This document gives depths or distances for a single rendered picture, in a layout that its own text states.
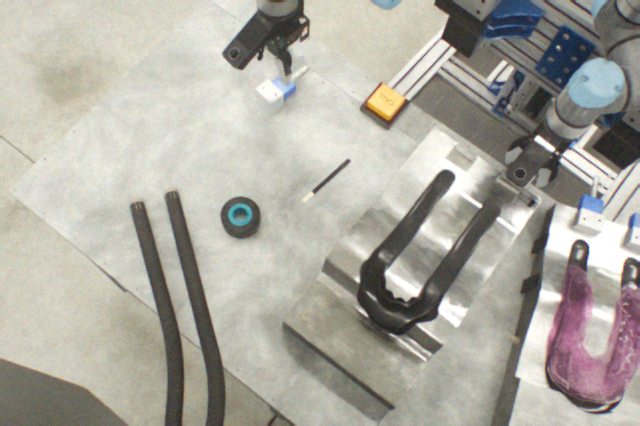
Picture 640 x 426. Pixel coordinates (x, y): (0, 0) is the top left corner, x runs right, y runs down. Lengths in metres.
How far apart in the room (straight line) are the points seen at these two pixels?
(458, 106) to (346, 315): 1.15
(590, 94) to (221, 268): 0.75
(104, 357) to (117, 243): 0.84
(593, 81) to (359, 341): 0.60
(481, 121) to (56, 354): 1.54
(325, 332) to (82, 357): 1.12
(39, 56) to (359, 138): 1.53
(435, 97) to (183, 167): 1.06
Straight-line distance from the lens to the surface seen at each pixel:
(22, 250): 2.33
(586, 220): 1.39
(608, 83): 1.14
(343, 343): 1.22
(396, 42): 2.57
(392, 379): 1.22
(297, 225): 1.34
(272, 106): 1.41
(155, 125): 1.46
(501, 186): 1.37
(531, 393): 1.23
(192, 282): 1.23
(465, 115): 2.20
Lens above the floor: 2.06
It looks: 70 degrees down
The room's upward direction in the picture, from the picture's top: 8 degrees clockwise
